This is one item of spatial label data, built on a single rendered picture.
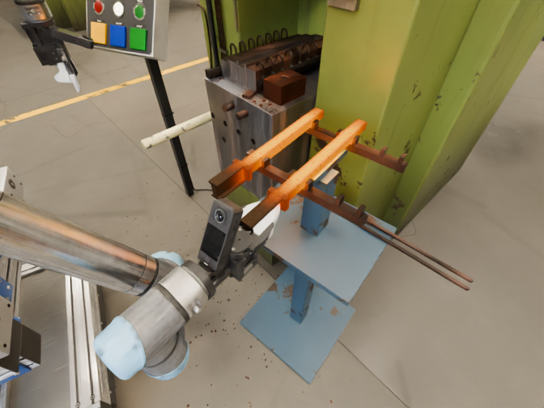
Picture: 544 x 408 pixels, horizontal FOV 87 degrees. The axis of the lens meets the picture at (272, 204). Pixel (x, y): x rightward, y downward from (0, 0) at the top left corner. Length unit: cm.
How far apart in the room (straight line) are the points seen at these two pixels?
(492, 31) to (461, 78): 16
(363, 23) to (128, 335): 86
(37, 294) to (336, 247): 131
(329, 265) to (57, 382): 106
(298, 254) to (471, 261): 132
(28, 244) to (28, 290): 120
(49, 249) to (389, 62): 83
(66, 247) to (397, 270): 153
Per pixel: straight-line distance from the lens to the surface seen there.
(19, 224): 49
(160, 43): 138
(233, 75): 115
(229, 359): 144
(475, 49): 128
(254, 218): 52
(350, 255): 83
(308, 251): 82
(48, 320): 155
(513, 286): 200
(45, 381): 144
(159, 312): 45
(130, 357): 46
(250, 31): 134
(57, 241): 50
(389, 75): 90
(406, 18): 86
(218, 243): 46
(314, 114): 83
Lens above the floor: 138
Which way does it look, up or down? 47 degrees down
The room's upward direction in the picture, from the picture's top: straight up
